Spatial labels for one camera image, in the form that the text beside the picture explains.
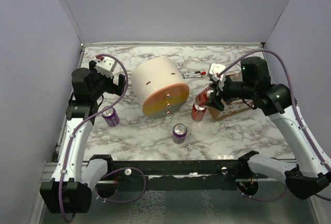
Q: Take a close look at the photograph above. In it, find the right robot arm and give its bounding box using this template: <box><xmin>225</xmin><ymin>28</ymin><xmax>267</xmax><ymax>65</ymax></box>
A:
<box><xmin>207</xmin><ymin>56</ymin><xmax>330</xmax><ymax>200</ymax></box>

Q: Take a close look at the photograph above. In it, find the red capped marker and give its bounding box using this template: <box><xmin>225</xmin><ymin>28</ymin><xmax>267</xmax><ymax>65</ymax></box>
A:
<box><xmin>183</xmin><ymin>71</ymin><xmax>206</xmax><ymax>79</ymax></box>

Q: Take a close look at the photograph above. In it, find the red can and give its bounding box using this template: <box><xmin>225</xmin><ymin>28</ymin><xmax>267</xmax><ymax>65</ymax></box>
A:
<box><xmin>195</xmin><ymin>86</ymin><xmax>215</xmax><ymax>108</ymax></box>
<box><xmin>191</xmin><ymin>103</ymin><xmax>206</xmax><ymax>122</ymax></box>

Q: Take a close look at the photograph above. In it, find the cream cylindrical container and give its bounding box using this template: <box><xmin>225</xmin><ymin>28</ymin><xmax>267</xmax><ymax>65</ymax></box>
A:
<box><xmin>130</xmin><ymin>57</ymin><xmax>190</xmax><ymax>118</ymax></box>

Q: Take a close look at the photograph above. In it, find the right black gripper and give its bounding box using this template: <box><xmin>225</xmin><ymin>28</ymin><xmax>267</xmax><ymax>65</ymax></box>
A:
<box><xmin>204</xmin><ymin>74</ymin><xmax>255</xmax><ymax>110</ymax></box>

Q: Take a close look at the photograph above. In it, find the purple can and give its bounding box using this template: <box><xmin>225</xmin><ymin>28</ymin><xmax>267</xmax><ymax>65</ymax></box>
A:
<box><xmin>101</xmin><ymin>106</ymin><xmax>120</xmax><ymax>127</ymax></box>
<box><xmin>172</xmin><ymin>123</ymin><xmax>188</xmax><ymax>144</ymax></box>

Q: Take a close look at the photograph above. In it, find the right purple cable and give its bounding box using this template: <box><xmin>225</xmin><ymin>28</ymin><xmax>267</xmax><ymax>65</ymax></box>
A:
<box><xmin>217</xmin><ymin>49</ymin><xmax>331</xmax><ymax>203</ymax></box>

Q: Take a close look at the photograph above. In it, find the purple cable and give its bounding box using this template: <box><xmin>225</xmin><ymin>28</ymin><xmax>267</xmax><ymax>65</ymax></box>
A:
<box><xmin>217</xmin><ymin>49</ymin><xmax>331</xmax><ymax>203</ymax></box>
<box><xmin>58</xmin><ymin>53</ymin><xmax>129</xmax><ymax>223</ymax></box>

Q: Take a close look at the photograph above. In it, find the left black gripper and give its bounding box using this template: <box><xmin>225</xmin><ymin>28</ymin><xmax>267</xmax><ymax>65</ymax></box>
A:
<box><xmin>90</xmin><ymin>61</ymin><xmax>127</xmax><ymax>99</ymax></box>

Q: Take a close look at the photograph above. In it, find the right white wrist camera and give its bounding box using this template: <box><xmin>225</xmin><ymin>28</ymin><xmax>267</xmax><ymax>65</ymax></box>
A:
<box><xmin>207</xmin><ymin>63</ymin><xmax>226</xmax><ymax>91</ymax></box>

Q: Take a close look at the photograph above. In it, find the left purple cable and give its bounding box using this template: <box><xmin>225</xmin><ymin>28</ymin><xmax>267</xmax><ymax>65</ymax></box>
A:
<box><xmin>58</xmin><ymin>53</ymin><xmax>129</xmax><ymax>223</ymax></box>

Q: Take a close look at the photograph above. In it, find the black base frame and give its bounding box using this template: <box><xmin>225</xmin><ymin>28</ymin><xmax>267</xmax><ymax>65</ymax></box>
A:
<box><xmin>95</xmin><ymin>154</ymin><xmax>269</xmax><ymax>191</ymax></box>

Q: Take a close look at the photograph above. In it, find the purple can far left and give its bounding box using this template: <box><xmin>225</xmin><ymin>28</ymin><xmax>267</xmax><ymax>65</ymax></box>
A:
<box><xmin>101</xmin><ymin>106</ymin><xmax>120</xmax><ymax>127</ymax></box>

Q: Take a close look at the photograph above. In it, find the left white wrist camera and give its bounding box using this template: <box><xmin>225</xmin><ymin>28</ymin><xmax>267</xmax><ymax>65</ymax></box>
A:
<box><xmin>95</xmin><ymin>56</ymin><xmax>117</xmax><ymax>79</ymax></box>

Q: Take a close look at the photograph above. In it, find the purple can centre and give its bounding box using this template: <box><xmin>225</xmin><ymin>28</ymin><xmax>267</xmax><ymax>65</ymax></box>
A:
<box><xmin>172</xmin><ymin>123</ymin><xmax>188</xmax><ymax>144</ymax></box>

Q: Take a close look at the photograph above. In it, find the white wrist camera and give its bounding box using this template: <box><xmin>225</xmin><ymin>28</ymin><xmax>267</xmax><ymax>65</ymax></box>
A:
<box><xmin>95</xmin><ymin>56</ymin><xmax>117</xmax><ymax>79</ymax></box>
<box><xmin>207</xmin><ymin>63</ymin><xmax>226</xmax><ymax>91</ymax></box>

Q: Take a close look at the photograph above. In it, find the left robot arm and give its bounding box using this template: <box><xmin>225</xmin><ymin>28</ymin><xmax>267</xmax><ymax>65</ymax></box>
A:
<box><xmin>39</xmin><ymin>54</ymin><xmax>128</xmax><ymax>215</ymax></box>

